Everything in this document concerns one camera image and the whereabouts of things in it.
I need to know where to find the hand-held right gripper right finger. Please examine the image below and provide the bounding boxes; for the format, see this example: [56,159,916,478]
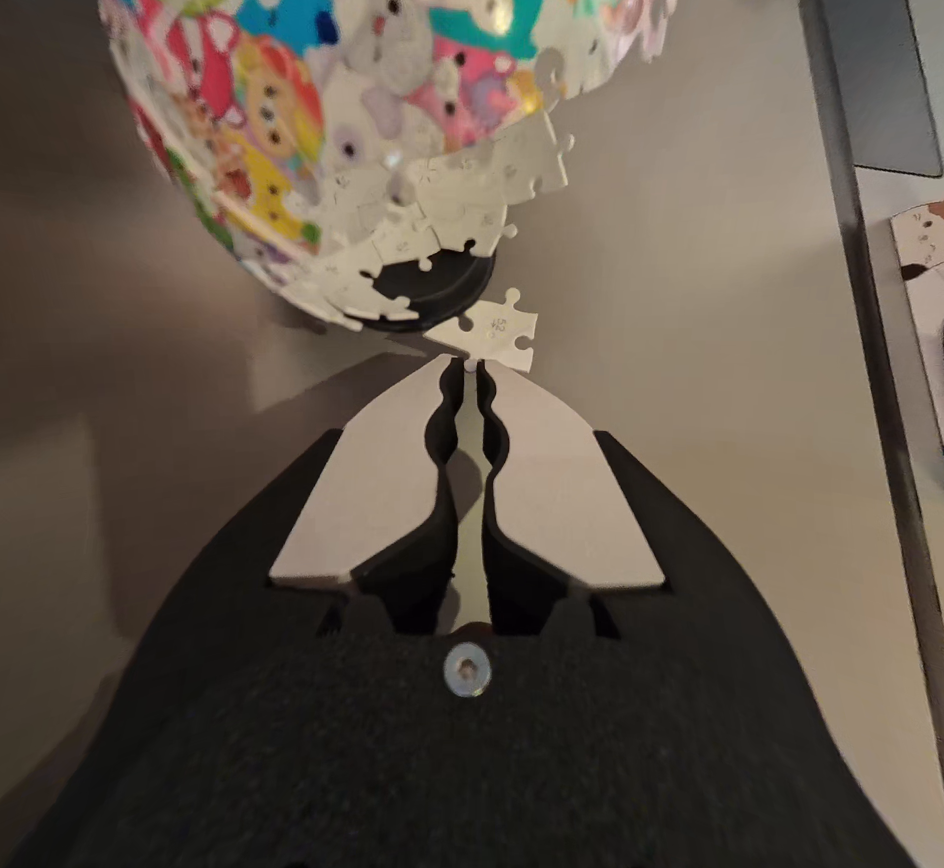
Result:
[475,361,666,636]

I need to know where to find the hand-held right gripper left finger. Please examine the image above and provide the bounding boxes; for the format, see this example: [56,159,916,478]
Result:
[269,358,464,636]

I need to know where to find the white puzzle piece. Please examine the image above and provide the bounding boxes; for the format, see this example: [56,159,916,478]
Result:
[424,287,539,373]

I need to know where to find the round black ball stand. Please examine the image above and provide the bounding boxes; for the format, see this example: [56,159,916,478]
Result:
[361,248,497,334]

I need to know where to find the colourful puzzle ball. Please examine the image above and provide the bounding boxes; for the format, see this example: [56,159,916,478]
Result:
[22,0,678,334]

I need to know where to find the puzzle box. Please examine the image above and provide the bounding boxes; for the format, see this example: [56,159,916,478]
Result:
[888,203,944,456]

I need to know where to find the grey rounded pad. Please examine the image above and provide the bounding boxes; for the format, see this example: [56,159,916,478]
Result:
[819,0,944,179]

